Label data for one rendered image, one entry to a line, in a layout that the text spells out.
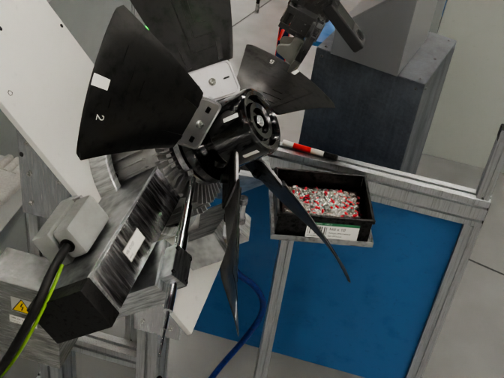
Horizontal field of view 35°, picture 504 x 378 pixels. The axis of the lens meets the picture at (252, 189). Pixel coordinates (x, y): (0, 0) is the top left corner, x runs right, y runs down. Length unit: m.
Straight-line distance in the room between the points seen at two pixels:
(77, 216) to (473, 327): 1.89
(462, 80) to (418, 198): 1.52
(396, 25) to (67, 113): 0.90
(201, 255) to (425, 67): 0.88
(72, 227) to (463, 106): 2.48
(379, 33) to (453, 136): 1.59
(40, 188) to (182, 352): 1.17
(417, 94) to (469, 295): 1.12
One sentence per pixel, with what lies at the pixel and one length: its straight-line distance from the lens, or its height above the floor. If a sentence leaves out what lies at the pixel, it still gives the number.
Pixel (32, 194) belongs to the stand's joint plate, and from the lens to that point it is 1.54.
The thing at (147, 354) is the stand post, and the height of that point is 0.62.
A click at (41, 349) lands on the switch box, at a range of 1.70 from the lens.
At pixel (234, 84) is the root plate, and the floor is 1.25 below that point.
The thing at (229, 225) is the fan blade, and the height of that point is 1.10.
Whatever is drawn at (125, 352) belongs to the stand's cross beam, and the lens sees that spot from 1.80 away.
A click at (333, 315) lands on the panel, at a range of 2.27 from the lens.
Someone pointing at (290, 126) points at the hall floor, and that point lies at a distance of 3.59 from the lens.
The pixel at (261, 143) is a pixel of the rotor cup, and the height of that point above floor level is 1.21.
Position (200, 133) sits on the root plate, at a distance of 1.34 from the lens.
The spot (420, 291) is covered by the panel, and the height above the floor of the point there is 0.51.
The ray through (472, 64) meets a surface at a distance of 3.38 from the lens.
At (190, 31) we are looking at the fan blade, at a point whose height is 1.31.
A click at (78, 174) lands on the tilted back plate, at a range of 1.39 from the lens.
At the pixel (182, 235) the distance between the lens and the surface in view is 1.30.
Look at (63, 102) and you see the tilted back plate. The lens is 1.43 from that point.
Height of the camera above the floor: 1.97
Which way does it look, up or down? 38 degrees down
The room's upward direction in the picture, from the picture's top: 9 degrees clockwise
